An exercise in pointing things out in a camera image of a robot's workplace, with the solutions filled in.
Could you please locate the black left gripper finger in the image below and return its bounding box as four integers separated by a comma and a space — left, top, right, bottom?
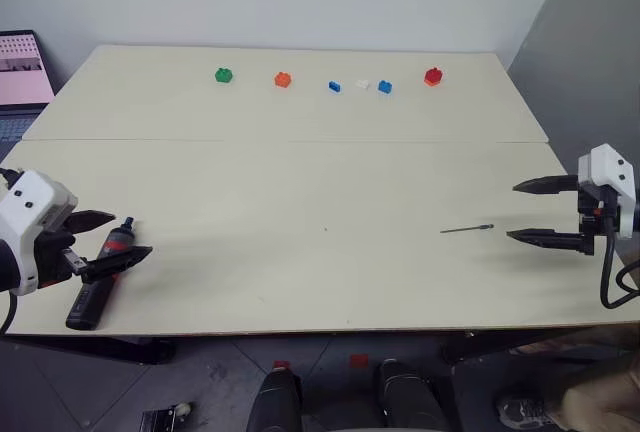
67, 209, 118, 236
79, 245, 154, 285

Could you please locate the open laptop with pink screen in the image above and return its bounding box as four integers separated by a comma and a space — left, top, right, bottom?
0, 29, 57, 154

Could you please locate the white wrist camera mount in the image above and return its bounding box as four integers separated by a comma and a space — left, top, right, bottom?
577, 142, 637, 240
0, 169, 80, 297

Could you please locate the black metal floor bracket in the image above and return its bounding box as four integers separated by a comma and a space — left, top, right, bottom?
139, 401, 194, 432

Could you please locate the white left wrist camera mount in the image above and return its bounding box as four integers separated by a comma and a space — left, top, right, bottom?
0, 169, 80, 297

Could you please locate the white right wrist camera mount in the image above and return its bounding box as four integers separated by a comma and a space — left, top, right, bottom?
577, 142, 637, 240

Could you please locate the black red electric screwdriver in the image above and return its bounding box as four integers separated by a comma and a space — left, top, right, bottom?
65, 216, 138, 331

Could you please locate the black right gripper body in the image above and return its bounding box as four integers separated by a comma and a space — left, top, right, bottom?
577, 184, 620, 258

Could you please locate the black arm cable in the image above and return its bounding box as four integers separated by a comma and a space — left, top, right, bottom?
599, 231, 640, 311
0, 291, 19, 336

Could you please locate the beige trouser leg of bystander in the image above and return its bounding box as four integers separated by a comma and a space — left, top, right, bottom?
514, 326, 640, 432

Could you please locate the grey sneaker of bystander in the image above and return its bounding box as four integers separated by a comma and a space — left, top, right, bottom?
496, 390, 557, 429

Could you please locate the thin metal screwdriver bit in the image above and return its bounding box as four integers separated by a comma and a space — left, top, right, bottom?
439, 223, 496, 235

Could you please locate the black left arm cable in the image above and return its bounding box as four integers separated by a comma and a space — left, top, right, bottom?
0, 291, 19, 336

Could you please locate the dark rounded robot leg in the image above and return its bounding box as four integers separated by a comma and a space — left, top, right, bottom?
376, 358, 452, 432
246, 365, 304, 432

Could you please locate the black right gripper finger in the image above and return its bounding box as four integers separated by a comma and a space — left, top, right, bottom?
512, 174, 581, 197
505, 227, 585, 254

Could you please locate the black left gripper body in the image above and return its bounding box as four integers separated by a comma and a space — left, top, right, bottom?
34, 229, 89, 288

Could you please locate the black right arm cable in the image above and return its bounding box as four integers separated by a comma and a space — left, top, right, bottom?
599, 231, 640, 311

